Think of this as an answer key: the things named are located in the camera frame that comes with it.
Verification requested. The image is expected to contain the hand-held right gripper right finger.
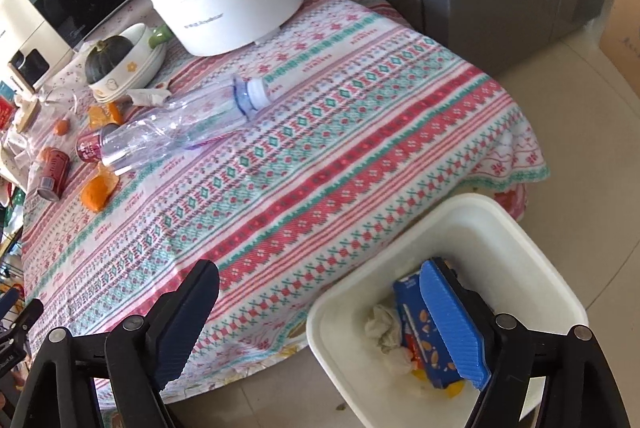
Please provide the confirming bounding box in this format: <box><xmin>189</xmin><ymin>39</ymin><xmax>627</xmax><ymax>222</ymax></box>
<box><xmin>419</xmin><ymin>257</ymin><xmax>633</xmax><ymax>428</ymax></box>

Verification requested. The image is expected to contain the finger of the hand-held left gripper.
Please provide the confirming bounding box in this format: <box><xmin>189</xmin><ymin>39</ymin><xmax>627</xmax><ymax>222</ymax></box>
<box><xmin>0</xmin><ymin>289</ymin><xmax>46</xmax><ymax>335</ymax></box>

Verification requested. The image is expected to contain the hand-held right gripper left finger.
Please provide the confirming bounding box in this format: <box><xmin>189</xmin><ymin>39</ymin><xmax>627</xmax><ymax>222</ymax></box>
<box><xmin>10</xmin><ymin>259</ymin><xmax>221</xmax><ymax>428</ymax></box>

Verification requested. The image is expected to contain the blue biscuit box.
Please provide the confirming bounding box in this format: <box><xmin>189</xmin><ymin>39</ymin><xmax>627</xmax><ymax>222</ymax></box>
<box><xmin>392</xmin><ymin>271</ymin><xmax>468</xmax><ymax>376</ymax></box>

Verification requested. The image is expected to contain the white tissue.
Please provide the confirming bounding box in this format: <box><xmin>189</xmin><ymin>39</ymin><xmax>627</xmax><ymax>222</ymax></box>
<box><xmin>362</xmin><ymin>303</ymin><xmax>418</xmax><ymax>371</ymax></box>

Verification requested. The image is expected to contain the yellow snack wrapper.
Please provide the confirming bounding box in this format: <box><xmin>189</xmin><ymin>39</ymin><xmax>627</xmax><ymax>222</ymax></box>
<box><xmin>410</xmin><ymin>358</ymin><xmax>466</xmax><ymax>398</ymax></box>

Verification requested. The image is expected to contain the white plastic bin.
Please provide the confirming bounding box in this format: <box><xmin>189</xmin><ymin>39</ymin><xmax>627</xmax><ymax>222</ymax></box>
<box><xmin>306</xmin><ymin>193</ymin><xmax>591</xmax><ymax>428</ymax></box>

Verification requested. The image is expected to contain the dark red drink can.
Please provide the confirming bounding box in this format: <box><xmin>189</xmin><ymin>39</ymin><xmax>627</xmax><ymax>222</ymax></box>
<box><xmin>36</xmin><ymin>149</ymin><xmax>71</xmax><ymax>200</ymax></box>

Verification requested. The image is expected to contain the large orange peel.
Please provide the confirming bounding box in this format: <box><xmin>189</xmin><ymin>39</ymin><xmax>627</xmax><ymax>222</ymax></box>
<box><xmin>81</xmin><ymin>165</ymin><xmax>121</xmax><ymax>211</ymax></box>

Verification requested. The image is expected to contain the clear plastic bottle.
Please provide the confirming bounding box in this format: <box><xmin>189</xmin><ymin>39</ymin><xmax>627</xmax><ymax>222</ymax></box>
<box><xmin>101</xmin><ymin>76</ymin><xmax>273</xmax><ymax>174</ymax></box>

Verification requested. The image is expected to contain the glass jar with cork lid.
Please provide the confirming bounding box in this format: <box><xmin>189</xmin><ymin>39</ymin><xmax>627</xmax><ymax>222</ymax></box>
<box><xmin>15</xmin><ymin>86</ymin><xmax>81</xmax><ymax>134</ymax></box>

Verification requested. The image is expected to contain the patterned red green tablecloth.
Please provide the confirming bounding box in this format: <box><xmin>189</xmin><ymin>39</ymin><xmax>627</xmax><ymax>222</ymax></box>
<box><xmin>20</xmin><ymin>0</ymin><xmax>548</xmax><ymax>414</ymax></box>

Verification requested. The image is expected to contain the small crumpled tissue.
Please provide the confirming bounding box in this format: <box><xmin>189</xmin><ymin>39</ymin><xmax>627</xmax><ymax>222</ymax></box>
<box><xmin>125</xmin><ymin>83</ymin><xmax>172</xmax><ymax>108</ymax></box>

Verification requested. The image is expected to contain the flower print ceramic bowl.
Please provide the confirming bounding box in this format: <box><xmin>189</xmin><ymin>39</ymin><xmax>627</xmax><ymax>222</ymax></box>
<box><xmin>89</xmin><ymin>23</ymin><xmax>168</xmax><ymax>92</ymax></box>

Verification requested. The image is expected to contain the dark green pumpkin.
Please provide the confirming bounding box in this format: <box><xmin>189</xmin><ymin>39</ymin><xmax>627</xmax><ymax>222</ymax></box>
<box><xmin>84</xmin><ymin>36</ymin><xmax>135</xmax><ymax>84</ymax></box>

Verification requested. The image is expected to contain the white air fryer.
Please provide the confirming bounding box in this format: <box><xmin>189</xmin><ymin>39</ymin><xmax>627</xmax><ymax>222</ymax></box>
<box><xmin>0</xmin><ymin>0</ymin><xmax>76</xmax><ymax>94</ymax></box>

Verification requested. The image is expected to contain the cardboard box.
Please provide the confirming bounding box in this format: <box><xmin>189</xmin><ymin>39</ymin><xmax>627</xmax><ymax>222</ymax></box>
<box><xmin>600</xmin><ymin>0</ymin><xmax>640</xmax><ymax>94</ymax></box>

